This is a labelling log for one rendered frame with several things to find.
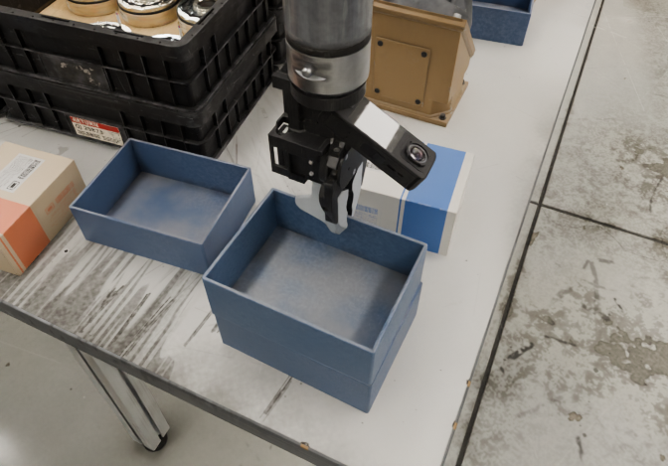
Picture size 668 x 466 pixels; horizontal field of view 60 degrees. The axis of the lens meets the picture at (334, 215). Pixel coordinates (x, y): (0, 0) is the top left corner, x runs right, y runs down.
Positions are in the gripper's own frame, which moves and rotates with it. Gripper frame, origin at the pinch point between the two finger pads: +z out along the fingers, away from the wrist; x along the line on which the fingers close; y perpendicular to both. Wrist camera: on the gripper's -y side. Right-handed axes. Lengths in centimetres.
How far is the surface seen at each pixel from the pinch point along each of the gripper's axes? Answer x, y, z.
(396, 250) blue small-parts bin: 0.1, -6.6, 1.2
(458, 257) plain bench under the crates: -11.2, -12.3, 12.4
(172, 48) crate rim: -8.9, 29.0, -10.4
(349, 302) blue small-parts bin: 6.6, -3.7, 5.0
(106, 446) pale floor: 20, 50, 82
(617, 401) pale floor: -43, -54, 82
